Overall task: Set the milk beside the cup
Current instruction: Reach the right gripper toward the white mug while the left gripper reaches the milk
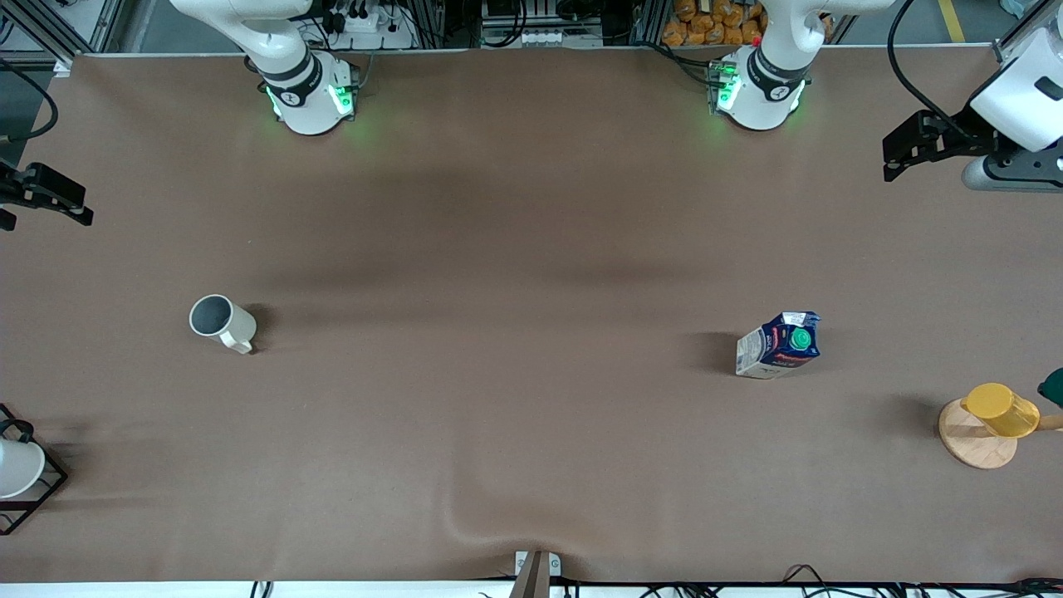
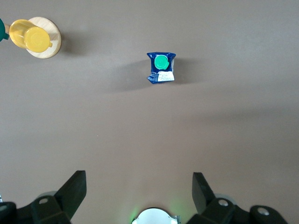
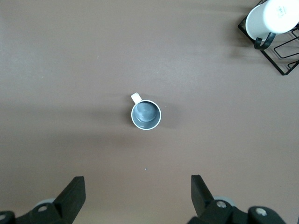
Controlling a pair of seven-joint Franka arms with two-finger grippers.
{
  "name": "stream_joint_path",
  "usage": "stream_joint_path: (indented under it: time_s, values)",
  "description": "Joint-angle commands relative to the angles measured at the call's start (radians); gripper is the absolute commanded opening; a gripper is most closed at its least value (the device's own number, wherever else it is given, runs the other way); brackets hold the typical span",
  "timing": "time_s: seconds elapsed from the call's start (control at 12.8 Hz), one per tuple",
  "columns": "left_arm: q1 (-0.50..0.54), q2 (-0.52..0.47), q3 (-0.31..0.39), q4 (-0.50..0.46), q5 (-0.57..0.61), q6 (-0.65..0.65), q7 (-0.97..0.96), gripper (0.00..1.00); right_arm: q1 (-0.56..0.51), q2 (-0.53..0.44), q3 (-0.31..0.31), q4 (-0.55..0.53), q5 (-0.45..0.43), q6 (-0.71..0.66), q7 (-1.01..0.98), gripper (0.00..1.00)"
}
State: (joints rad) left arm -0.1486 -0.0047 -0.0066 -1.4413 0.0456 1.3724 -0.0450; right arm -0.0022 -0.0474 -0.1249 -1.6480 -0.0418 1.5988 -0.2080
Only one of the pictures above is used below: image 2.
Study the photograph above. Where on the wooden mug tree stand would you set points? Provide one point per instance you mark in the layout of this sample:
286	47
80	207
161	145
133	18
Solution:
54	35

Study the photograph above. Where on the dark green cup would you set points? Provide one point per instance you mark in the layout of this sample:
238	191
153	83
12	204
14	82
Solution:
2	30

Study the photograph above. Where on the yellow plastic cup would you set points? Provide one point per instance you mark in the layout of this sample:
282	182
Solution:
30	37

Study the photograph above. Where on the blue milk carton green cap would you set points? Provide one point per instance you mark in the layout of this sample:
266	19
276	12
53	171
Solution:
161	62

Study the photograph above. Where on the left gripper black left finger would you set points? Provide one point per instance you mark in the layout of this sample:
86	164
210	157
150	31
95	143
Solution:
70	193

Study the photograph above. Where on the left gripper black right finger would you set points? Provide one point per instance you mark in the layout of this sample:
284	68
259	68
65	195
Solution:
203	196

